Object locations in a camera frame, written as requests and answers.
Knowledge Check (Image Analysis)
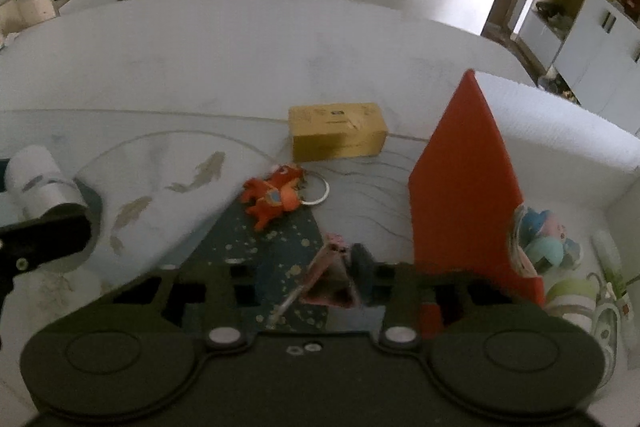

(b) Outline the green tube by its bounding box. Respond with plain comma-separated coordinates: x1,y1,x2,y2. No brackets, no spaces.
592,229,624,289

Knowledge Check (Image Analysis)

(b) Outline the blue and pink plush toy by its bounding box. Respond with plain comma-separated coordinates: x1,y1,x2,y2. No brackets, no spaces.
510,206,584,279

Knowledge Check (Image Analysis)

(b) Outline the red and white cardboard box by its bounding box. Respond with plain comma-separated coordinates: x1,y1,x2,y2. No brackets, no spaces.
407,69,640,388

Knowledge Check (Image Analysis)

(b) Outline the white bottle with green cap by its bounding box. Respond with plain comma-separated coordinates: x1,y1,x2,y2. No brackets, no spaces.
544,274,627,385

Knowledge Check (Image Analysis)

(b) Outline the white bed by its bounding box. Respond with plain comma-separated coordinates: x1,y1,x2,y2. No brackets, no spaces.
0,0,540,135

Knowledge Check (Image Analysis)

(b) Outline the orange toy keychain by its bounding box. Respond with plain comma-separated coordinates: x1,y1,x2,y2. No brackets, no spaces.
240,163,331,233

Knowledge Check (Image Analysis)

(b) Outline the pink pouch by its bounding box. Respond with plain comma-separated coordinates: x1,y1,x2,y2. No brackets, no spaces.
270,234,362,329

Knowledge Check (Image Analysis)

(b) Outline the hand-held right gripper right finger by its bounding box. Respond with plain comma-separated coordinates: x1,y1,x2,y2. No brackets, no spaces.
350,244,541,352

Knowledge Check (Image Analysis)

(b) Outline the fish printed blanket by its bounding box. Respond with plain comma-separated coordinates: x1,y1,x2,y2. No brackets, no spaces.
0,109,436,338

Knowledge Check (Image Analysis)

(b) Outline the white cylindrical container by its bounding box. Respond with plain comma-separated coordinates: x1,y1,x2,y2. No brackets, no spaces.
4,146,87,222

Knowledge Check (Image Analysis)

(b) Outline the yellow box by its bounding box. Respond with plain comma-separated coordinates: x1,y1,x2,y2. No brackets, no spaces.
288,103,389,162

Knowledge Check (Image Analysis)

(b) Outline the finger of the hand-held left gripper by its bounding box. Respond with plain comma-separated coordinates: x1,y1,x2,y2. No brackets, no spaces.
0,204,94,280

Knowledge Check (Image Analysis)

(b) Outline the round beige box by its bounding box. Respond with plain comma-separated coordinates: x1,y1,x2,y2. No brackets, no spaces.
16,0,59,26

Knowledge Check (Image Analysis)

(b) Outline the grey wall cabinet unit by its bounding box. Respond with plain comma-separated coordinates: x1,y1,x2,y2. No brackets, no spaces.
515,0,640,120

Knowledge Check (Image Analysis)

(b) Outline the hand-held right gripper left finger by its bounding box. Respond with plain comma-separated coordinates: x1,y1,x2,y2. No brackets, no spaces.
112,257,262,351

